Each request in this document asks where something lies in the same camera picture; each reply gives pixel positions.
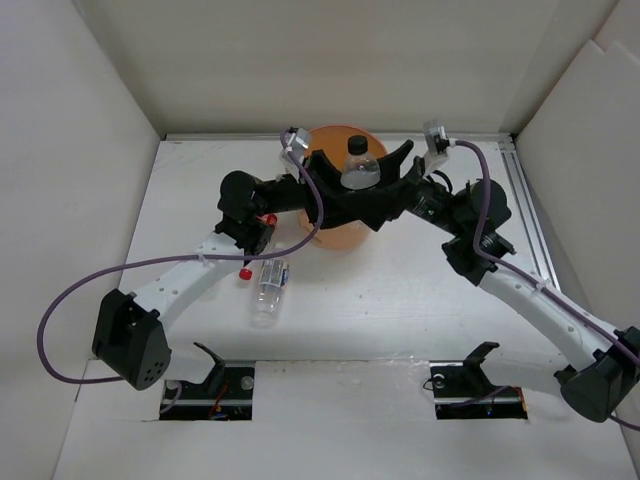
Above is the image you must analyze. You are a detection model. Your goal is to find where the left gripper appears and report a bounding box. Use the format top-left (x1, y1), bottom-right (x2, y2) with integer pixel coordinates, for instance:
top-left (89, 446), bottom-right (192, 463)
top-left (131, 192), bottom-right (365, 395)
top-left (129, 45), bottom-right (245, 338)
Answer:
top-left (253, 152), bottom-right (357, 227)

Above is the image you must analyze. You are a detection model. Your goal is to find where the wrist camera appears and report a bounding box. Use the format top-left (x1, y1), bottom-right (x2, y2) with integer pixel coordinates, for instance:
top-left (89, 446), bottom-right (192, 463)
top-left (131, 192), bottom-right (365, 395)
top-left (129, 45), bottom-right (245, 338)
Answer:
top-left (280, 127), bottom-right (312, 176)
top-left (423, 120), bottom-right (451, 175)

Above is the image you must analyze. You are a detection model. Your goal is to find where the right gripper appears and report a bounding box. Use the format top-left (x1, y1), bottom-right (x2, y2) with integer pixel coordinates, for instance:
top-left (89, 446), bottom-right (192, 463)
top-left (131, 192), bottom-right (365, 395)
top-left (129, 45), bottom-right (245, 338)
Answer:
top-left (336, 139), bottom-right (468, 237)

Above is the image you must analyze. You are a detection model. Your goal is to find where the orange plastic bin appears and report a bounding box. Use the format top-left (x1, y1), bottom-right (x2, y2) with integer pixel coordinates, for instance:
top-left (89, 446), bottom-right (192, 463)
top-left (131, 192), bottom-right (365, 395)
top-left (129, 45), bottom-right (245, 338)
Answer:
top-left (307, 125), bottom-right (387, 251)

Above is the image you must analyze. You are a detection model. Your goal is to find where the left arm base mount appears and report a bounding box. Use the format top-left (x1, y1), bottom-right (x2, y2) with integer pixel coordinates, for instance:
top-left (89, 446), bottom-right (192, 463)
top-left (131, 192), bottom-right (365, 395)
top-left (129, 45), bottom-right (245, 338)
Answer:
top-left (159, 342), bottom-right (256, 422)

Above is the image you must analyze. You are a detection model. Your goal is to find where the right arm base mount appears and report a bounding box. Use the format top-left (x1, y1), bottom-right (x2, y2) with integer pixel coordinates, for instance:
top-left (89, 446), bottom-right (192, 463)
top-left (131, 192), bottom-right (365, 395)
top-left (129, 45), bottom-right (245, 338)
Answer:
top-left (422, 342), bottom-right (528, 420)

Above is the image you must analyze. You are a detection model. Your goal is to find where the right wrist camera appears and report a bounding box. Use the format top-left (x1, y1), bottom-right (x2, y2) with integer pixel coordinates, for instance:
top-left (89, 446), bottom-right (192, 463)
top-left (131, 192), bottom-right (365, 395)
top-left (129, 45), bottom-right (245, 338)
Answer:
top-left (423, 120), bottom-right (451, 175)

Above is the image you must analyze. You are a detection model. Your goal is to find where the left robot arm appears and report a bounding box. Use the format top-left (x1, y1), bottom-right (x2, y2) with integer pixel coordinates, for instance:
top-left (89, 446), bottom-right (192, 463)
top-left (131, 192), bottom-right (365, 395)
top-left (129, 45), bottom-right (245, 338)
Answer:
top-left (92, 151), bottom-right (353, 397)

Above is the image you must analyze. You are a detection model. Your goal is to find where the clear bottle blue white label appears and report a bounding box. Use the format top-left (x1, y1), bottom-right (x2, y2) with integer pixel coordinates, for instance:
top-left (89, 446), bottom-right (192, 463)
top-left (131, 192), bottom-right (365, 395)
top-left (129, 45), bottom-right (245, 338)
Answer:
top-left (251, 255), bottom-right (290, 329)

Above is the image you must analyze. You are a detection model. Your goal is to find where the clear bottle red label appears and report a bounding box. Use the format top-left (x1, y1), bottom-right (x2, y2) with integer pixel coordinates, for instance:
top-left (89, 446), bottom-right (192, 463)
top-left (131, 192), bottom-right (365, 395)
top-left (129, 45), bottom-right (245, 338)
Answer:
top-left (244, 214), bottom-right (278, 256)

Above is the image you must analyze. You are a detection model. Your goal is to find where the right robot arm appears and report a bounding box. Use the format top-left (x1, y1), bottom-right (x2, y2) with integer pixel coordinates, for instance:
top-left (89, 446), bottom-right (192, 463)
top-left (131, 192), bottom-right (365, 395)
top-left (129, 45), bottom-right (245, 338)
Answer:
top-left (343, 138), bottom-right (639, 423)

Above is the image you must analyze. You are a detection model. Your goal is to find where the clear bottle black cap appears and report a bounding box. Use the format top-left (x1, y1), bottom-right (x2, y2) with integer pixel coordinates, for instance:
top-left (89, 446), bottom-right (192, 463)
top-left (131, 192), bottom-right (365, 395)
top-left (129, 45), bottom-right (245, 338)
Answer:
top-left (340, 135), bottom-right (381, 191)

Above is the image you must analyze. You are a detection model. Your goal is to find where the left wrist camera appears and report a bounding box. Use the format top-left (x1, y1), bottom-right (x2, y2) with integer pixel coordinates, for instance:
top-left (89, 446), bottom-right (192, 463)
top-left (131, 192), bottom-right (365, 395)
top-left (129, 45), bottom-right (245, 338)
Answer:
top-left (280, 127), bottom-right (312, 176)

